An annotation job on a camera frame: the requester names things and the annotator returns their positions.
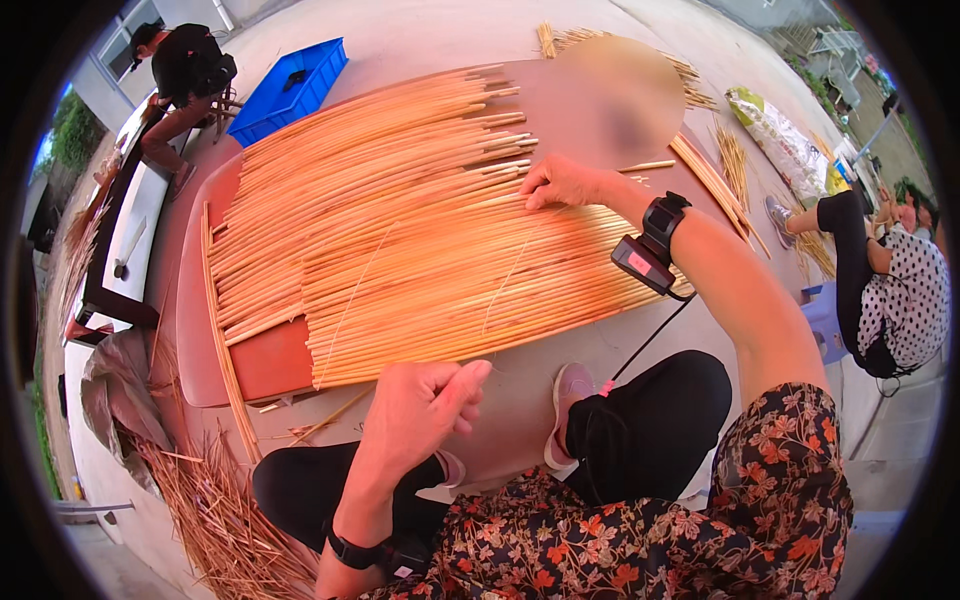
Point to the person's left hand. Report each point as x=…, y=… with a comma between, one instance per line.
x=409, y=412

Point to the person's right hand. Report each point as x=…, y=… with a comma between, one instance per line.
x=574, y=186

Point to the woven reed mat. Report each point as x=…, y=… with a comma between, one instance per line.
x=465, y=300

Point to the black wrist band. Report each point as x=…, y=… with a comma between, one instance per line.
x=651, y=244
x=375, y=556

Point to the long bundle of reeds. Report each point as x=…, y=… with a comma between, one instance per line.
x=712, y=187

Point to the red board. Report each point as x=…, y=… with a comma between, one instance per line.
x=274, y=364

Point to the small heap of reeds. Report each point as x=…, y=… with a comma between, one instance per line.
x=733, y=161

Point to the long single reed stalk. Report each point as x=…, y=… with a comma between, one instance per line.
x=225, y=352

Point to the white and green sack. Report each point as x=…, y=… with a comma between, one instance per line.
x=780, y=142

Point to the heap of straw scraps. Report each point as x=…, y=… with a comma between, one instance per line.
x=225, y=517

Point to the row of loose reeds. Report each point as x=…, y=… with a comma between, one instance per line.
x=360, y=165

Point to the person's legs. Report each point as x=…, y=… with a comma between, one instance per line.
x=649, y=427

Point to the scattered reeds heap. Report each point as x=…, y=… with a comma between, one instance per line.
x=814, y=251

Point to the blue plastic stool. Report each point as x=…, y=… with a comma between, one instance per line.
x=825, y=322

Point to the grey crumpled sack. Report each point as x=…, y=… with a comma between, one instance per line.
x=120, y=390

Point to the person's body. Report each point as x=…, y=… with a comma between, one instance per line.
x=675, y=540

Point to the black item in crate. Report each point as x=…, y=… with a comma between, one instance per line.
x=294, y=79

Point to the blue plastic crate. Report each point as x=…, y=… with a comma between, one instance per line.
x=289, y=90

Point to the wooden mallet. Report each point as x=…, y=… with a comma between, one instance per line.
x=129, y=247

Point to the black table with white top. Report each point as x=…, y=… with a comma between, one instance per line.
x=131, y=225

